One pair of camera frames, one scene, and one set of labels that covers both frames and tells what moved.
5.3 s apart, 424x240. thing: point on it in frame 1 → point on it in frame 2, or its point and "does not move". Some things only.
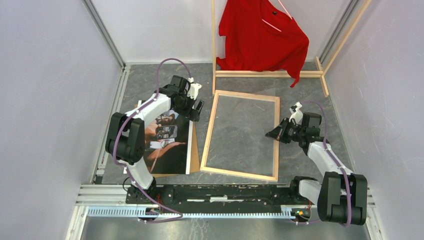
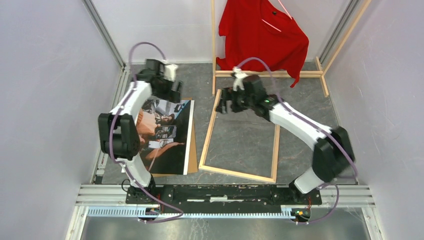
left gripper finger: [194, 114] → [174, 93]
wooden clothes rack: [318, 72] does not move
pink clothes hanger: [287, 13] does not move
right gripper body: [292, 132] → [240, 102]
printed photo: [168, 140] does not move
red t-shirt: [260, 36] does not move
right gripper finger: [276, 133] → [226, 100]
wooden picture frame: [275, 177] does not move
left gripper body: [186, 104] → [165, 86]
